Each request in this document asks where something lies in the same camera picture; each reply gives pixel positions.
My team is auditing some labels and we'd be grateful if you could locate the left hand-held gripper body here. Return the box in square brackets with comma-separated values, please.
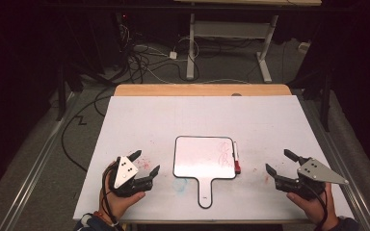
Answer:
[109, 156, 154, 197]

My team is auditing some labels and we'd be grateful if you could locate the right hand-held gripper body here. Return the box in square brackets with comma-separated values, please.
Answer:
[274, 157, 350, 201]

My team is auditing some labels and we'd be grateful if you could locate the white marker with red cap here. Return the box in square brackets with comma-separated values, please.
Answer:
[232, 141, 242, 175]

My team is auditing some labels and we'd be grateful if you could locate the white paddle whiteboard black rim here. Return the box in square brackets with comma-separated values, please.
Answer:
[172, 135, 238, 210]

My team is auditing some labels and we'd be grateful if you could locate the person's left hand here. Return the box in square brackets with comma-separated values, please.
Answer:
[98, 162, 146, 223]

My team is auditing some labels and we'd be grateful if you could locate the person's right hand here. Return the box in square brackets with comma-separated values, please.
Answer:
[286, 183, 339, 230]

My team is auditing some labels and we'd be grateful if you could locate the red wrist band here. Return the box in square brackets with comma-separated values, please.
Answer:
[92, 211, 119, 226]

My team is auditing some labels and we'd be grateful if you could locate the black stand leg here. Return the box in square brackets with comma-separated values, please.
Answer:
[55, 61, 69, 122]
[319, 68, 332, 133]

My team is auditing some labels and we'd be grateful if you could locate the large white table sheet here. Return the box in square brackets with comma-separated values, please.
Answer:
[72, 95, 356, 223]

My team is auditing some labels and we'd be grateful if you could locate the wooden table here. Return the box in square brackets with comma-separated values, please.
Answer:
[113, 84, 293, 97]

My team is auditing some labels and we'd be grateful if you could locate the white power strip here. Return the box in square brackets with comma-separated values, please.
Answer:
[297, 40, 312, 55]

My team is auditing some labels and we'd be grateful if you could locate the aluminium floor rail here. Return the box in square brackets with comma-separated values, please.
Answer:
[301, 95, 370, 231]
[0, 91, 79, 231]

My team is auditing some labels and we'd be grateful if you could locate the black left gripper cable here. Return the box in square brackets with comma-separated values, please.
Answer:
[101, 167, 120, 230]

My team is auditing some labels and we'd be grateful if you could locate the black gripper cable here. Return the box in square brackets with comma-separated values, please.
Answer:
[101, 167, 120, 230]
[302, 179, 330, 227]

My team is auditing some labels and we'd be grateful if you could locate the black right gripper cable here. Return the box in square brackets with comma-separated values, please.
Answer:
[302, 179, 330, 227]

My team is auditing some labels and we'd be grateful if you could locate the long black floor cable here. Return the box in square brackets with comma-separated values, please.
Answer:
[60, 86, 117, 173]

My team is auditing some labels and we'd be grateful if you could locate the tangle of floor cables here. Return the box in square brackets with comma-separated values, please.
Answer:
[117, 22, 201, 85]

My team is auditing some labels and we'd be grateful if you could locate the white desk frame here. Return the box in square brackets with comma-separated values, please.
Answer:
[172, 0, 323, 84]

